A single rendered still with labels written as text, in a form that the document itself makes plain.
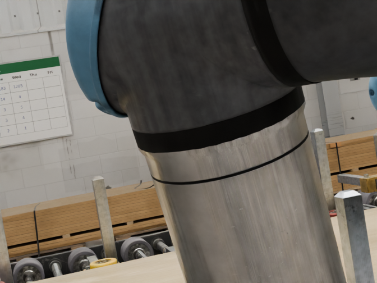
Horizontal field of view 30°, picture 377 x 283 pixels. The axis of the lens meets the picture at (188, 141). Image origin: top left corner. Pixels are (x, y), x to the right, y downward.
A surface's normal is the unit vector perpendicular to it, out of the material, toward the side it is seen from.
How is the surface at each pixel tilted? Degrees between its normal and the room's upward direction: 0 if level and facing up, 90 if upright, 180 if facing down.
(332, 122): 90
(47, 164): 90
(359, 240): 90
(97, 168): 90
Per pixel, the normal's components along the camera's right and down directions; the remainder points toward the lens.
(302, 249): 0.51, 0.09
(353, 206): 0.24, 0.01
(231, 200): -0.08, 0.29
